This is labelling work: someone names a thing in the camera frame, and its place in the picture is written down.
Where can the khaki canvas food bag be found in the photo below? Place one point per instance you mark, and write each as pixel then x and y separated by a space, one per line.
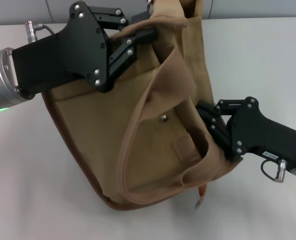
pixel 100 150

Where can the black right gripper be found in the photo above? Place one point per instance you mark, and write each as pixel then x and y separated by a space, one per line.
pixel 260 135

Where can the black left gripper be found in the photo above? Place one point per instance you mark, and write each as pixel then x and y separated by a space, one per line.
pixel 68 55

